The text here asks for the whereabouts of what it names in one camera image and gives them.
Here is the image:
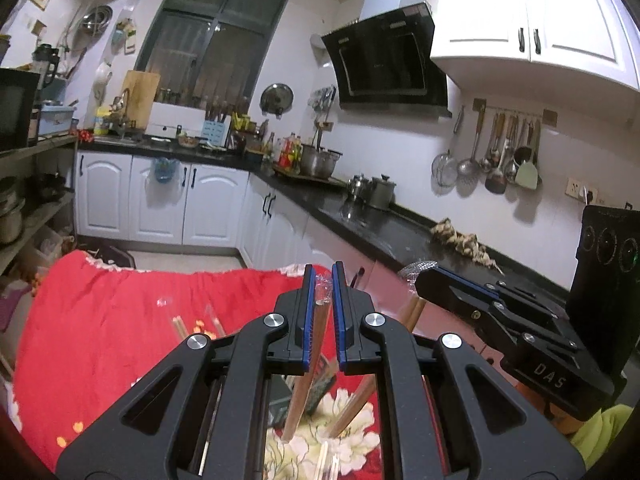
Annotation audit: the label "small steel teapot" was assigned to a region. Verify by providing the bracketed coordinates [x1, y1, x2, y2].
[346, 172, 371, 201]

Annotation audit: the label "black microwave oven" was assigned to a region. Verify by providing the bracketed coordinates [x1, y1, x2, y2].
[0, 67, 41, 153]

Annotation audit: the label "black range hood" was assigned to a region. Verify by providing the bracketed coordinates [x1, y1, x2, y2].
[321, 0, 453, 118]

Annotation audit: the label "person's right forearm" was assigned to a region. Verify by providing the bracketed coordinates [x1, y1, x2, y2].
[570, 402, 633, 468]

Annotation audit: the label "black kitchen countertop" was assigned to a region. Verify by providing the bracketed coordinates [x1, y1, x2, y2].
[77, 135, 581, 306]

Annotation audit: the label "row of windowsill jars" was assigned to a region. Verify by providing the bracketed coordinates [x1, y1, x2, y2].
[155, 87, 251, 111]

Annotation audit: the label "mesh strainer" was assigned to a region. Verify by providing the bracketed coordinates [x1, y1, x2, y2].
[431, 105, 466, 188]

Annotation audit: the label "blue knife block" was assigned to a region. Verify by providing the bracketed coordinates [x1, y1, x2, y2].
[201, 105, 232, 147]

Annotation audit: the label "steel kettle with lid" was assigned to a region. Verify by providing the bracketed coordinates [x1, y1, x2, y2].
[367, 174, 398, 211]

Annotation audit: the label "white hanging scoop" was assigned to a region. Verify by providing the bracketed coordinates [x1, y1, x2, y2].
[92, 60, 113, 103]

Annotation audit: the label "blue hanging bag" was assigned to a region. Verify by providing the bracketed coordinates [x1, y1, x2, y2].
[150, 156, 178, 183]

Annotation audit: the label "utensil wall rail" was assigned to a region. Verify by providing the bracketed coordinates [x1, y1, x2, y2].
[472, 97, 558, 128]

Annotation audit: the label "steel kitchen faucet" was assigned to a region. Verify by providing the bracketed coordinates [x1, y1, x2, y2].
[112, 87, 132, 133]

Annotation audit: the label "white lower cabinets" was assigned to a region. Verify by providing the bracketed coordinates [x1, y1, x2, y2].
[75, 150, 416, 311]

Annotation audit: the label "grey cooking pot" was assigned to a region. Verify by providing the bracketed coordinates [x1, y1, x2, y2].
[0, 177, 26, 246]

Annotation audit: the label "blue plastic box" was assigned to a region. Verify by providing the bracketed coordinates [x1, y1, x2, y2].
[37, 101, 78, 137]

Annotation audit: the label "green plastic utensil holder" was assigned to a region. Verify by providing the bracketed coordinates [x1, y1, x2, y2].
[269, 355, 338, 428]

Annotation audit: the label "wooden cutting board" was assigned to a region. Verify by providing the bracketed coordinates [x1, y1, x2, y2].
[120, 70, 162, 131]

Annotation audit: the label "dried garlic bunch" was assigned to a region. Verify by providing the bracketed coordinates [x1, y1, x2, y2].
[431, 217, 506, 276]

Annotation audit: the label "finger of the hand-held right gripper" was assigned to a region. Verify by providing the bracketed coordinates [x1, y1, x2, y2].
[435, 266, 571, 321]
[415, 269, 588, 361]

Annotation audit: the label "set of wooden chopsticks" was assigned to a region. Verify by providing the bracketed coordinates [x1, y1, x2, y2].
[157, 297, 343, 480]

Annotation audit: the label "plastic-wrapped chopstick pair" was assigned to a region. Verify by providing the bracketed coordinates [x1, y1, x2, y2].
[327, 260, 438, 438]
[281, 269, 336, 443]

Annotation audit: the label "steel mixing bowl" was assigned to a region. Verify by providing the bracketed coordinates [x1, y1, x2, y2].
[77, 4, 115, 36]

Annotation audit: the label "white upper cabinet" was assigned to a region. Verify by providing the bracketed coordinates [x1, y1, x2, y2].
[430, 0, 640, 93]

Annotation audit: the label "steel soup ladle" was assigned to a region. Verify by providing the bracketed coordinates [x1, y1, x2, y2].
[484, 112, 511, 195]

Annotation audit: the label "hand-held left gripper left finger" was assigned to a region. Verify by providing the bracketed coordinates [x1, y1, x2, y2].
[55, 264, 317, 480]

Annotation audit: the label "hanging steel pan lid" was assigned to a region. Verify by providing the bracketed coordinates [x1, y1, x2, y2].
[260, 82, 295, 116]

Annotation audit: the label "metal storage rack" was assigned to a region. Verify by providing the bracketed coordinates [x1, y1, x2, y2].
[0, 132, 81, 276]

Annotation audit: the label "steel skimmer ladle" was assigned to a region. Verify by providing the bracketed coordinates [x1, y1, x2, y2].
[456, 107, 488, 176]

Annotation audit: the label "row of condiment bottles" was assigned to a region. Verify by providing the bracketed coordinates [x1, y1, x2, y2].
[265, 130, 303, 171]

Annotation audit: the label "dark floor mat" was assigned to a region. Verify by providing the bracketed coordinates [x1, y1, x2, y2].
[75, 244, 137, 272]

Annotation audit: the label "dark framed window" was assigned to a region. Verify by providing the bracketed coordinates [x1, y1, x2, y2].
[135, 0, 293, 108]

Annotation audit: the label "black wok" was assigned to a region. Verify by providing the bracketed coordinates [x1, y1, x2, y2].
[35, 172, 68, 201]

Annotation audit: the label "steel stock pot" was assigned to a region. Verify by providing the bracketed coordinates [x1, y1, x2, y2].
[299, 142, 343, 178]

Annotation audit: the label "hanging steel utensils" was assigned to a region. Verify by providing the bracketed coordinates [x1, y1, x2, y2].
[309, 85, 337, 113]

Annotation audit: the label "pale green spatula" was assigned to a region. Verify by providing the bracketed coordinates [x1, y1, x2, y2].
[515, 120, 543, 191]

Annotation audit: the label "black hanging spoon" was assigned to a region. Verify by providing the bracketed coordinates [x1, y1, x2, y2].
[512, 117, 535, 165]

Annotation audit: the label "black blender jug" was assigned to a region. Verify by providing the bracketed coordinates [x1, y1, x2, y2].
[32, 42, 61, 88]

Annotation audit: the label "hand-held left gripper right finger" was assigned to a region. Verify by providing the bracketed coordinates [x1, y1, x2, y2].
[332, 262, 586, 480]

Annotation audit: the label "white wall socket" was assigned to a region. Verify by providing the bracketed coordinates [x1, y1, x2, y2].
[565, 176, 598, 203]

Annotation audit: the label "red floral blanket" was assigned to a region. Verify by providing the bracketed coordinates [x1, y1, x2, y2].
[12, 250, 451, 480]

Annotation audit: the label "green white hanging package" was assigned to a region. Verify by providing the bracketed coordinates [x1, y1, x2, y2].
[115, 17, 137, 56]

